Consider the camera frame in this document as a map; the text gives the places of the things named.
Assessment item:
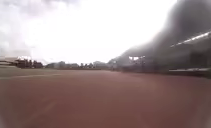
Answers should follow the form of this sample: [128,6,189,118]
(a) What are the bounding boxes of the row of distant trees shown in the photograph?
[44,60,110,70]

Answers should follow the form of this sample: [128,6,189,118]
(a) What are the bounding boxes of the red-brown paved path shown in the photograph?
[0,69,211,128]

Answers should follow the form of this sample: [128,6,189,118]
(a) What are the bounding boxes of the large dark building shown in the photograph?
[107,0,211,79]

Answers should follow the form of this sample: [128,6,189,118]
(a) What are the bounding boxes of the dark bushes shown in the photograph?
[14,58,45,70]

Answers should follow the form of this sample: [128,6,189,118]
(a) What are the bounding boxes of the grey asphalt road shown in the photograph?
[0,64,104,80]

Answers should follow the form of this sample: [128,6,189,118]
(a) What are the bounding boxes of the pale painted line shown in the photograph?
[0,73,57,80]

